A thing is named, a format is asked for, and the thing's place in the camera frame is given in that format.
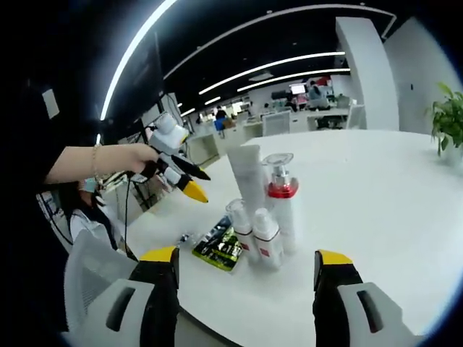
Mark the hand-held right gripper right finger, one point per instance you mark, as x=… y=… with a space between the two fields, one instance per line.
x=332 y=289

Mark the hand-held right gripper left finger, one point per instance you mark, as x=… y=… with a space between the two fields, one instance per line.
x=159 y=289

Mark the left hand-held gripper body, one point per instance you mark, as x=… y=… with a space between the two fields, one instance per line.
x=166 y=133

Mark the white skincare tube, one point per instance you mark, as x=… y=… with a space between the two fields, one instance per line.
x=247 y=177

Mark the small white skincare bottle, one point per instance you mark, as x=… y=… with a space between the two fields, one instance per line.
x=241 y=227
x=267 y=238

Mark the tall red-collared skincare bottle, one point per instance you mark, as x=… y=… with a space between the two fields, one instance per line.
x=285 y=209

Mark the person's left hand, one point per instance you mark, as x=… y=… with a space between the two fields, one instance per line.
x=143 y=159

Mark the green black snack packet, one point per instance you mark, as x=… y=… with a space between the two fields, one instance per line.
x=218 y=246

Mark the white mesh office chair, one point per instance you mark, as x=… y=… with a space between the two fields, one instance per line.
x=87 y=274

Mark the long ceiling light strip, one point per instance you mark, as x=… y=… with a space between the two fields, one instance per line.
x=130 y=47

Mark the white ceiling air conditioner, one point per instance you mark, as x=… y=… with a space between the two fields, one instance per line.
x=50 y=104

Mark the curved ceiling light strip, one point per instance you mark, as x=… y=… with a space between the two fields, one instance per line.
x=267 y=67
x=293 y=76

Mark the person's black clothing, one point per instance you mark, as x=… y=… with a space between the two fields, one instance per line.
x=29 y=217

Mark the white square pillar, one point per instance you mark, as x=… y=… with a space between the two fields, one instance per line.
x=369 y=76

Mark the potted green plant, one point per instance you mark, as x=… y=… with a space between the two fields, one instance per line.
x=448 y=119

